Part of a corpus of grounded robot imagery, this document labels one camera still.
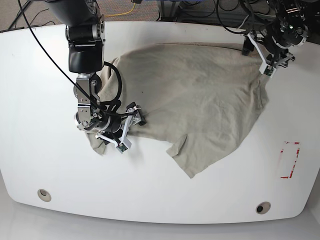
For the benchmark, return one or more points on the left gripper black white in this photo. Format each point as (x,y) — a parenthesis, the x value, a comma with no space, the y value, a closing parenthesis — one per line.
(272,47)

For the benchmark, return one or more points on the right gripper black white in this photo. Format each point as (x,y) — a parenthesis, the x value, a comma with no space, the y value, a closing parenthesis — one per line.
(117,131)

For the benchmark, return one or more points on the beige grey t-shirt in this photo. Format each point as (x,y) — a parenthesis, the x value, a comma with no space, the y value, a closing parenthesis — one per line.
(202,98)

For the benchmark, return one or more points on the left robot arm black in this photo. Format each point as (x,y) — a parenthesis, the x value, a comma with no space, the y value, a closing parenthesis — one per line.
(288,13)

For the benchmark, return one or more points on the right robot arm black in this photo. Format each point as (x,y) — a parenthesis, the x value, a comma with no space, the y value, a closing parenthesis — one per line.
(85,33)

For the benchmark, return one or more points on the red tape rectangle marking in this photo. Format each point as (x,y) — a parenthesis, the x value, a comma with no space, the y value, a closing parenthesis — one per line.
(287,159)

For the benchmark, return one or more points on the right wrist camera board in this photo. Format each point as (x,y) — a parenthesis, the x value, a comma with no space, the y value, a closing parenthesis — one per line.
(123,146)

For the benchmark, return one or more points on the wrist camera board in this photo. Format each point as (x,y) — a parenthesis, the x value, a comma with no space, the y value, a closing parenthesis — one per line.
(123,146)
(267,70)

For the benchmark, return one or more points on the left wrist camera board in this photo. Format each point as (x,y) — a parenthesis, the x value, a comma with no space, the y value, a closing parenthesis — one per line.
(267,70)

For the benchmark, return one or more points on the left table cable grommet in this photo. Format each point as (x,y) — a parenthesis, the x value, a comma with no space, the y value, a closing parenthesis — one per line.
(44,195)

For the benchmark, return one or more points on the table cable grommet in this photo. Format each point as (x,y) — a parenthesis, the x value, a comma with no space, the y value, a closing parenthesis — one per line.
(44,195)
(263,208)

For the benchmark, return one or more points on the right table cable grommet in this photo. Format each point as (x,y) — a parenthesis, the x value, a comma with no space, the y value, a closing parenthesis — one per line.
(263,208)

